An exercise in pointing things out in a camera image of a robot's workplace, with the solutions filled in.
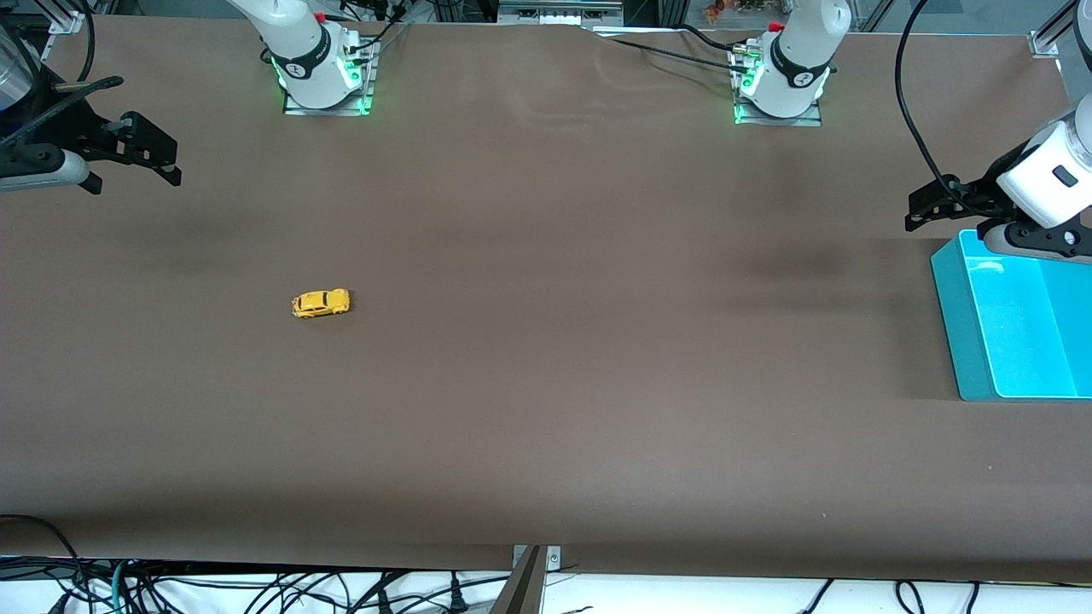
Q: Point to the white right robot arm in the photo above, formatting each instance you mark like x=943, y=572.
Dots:
x=299, y=51

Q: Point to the small metal table bracket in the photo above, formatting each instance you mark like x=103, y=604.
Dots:
x=553, y=558

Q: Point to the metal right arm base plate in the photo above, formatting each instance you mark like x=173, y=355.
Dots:
x=328, y=111

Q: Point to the aluminium frame profile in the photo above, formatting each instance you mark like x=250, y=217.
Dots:
x=64, y=17
x=1048, y=38

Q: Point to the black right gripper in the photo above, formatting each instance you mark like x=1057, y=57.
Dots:
x=61, y=122

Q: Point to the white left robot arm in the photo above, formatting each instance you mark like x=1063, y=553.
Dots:
x=798, y=60

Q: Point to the teal plastic bin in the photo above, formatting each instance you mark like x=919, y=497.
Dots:
x=972, y=341

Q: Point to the yellow beetle toy car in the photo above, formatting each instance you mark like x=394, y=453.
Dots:
x=320, y=303

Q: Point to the orange background item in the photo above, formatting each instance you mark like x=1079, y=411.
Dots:
x=714, y=10

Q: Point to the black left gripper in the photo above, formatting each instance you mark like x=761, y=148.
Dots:
x=981, y=193

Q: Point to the grey background device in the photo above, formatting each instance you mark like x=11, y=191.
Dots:
x=559, y=12

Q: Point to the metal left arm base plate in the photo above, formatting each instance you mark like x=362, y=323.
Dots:
x=776, y=122

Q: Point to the aluminium background post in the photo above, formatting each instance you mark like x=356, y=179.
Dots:
x=672, y=12

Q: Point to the grey diagonal metal bar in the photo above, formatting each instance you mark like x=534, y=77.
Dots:
x=522, y=588

